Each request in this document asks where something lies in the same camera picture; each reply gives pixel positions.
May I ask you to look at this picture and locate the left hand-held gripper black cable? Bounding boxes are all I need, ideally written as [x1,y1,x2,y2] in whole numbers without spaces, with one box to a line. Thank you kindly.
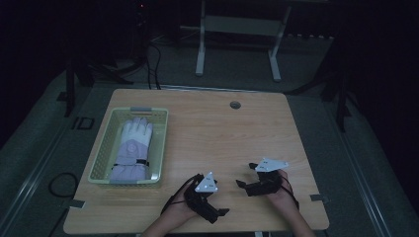
[160,174,199,216]

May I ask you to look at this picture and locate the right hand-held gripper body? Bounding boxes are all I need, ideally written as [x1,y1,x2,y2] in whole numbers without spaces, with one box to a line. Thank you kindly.
[245,157,290,198]

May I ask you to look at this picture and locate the lilac and white ski glove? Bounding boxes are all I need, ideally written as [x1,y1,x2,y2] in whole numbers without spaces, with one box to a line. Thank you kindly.
[109,117,154,182]

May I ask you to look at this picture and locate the pale green plastic basket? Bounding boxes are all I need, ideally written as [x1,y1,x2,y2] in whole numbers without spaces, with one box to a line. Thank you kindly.
[87,106,169,190]

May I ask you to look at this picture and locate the right hand-held gripper black cable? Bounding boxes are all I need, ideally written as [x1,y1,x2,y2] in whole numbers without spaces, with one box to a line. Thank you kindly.
[280,174,300,211]

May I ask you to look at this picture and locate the black rectangular floor bracket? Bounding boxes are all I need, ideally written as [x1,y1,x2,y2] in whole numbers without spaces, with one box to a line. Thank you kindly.
[71,117,96,130]

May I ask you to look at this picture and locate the person's right hand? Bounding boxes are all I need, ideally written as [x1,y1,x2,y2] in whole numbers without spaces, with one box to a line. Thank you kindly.
[267,169,297,211]

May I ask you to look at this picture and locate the white metal desk frame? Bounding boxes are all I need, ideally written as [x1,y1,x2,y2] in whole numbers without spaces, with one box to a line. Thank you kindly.
[180,0,293,83]

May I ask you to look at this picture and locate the looped black floor cable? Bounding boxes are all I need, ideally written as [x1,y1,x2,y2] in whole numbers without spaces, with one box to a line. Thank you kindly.
[48,172,79,199]

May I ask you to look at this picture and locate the person's left hand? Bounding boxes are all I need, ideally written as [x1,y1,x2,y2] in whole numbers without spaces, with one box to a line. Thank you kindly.
[161,186,199,228]

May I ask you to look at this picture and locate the black cables on floor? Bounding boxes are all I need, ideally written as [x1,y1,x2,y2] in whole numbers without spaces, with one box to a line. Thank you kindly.
[143,40,163,91]

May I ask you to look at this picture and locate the black metal stand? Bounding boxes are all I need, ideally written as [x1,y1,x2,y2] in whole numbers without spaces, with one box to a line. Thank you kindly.
[286,39,354,133]
[63,55,134,118]

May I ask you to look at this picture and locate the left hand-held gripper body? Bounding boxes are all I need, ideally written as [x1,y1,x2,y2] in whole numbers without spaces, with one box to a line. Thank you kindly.
[184,171,220,225]

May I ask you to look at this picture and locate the hand-held gripper black cable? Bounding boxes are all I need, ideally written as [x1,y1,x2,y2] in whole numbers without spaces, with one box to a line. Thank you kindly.
[160,174,199,216]
[280,174,300,211]

